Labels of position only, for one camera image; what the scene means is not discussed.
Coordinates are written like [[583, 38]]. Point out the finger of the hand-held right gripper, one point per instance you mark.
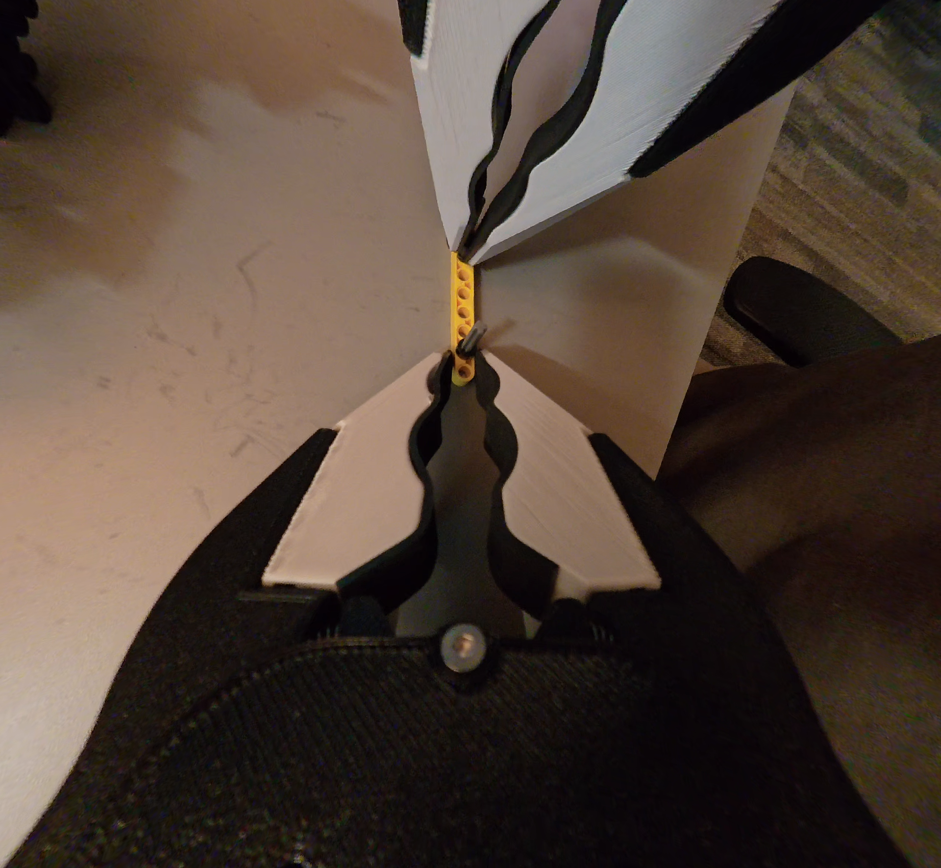
[[661, 74], [463, 59]]

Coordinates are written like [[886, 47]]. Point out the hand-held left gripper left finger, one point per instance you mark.
[[353, 500]]

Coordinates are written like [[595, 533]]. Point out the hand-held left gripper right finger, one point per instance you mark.
[[573, 508]]

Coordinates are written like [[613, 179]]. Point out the black toy connector pin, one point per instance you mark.
[[468, 346]]

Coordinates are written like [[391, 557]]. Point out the yellow perforated toy beam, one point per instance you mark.
[[463, 294]]

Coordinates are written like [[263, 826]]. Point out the black chair armrest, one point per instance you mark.
[[794, 309]]

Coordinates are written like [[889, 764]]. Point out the yellow black toy brick vehicle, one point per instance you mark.
[[18, 74]]

